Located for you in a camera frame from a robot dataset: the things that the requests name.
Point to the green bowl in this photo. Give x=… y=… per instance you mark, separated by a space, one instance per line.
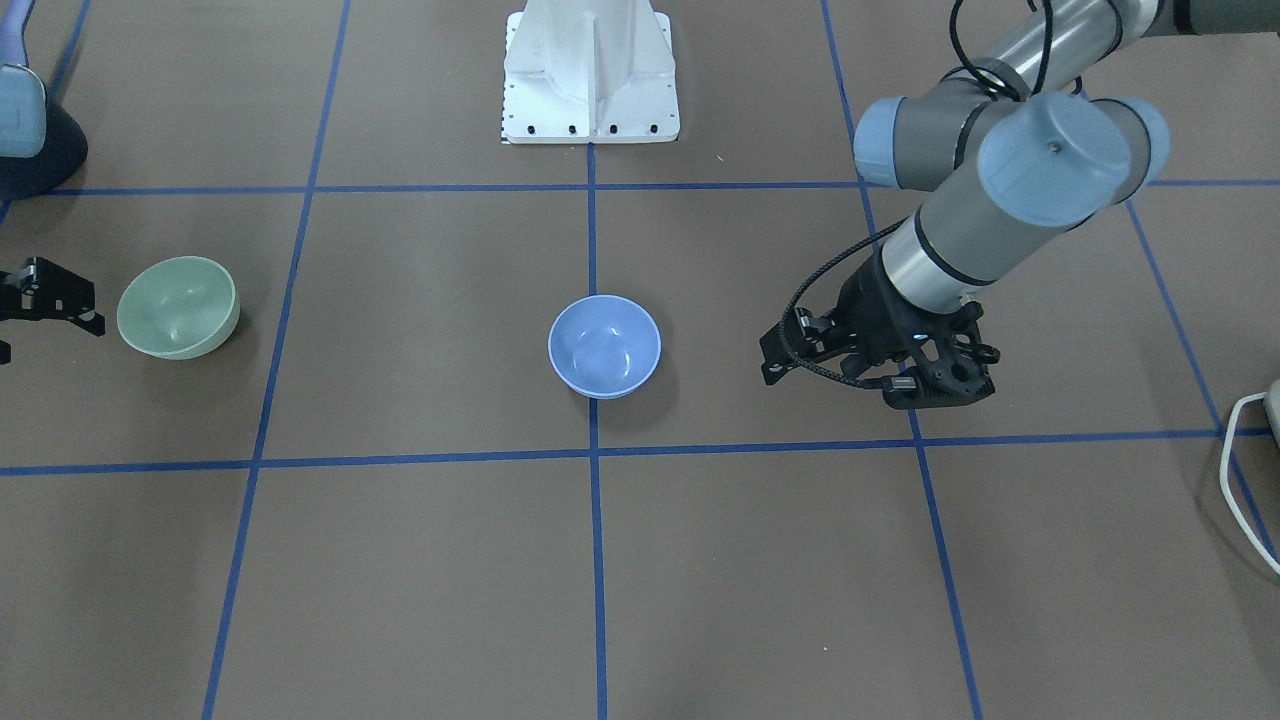
x=179 y=309

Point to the blue bowl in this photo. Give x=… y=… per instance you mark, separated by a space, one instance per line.
x=604 y=346

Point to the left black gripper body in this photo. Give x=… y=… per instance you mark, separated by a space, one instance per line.
x=872 y=312

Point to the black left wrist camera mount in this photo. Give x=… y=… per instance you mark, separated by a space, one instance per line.
x=949 y=361

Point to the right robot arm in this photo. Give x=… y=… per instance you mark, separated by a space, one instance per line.
x=43 y=146

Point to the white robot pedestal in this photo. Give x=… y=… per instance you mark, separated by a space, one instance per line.
x=589 y=72

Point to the dark blue saucepan with lid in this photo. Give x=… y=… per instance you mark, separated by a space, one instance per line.
x=42 y=145

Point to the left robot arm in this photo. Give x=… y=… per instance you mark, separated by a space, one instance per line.
x=1009 y=160

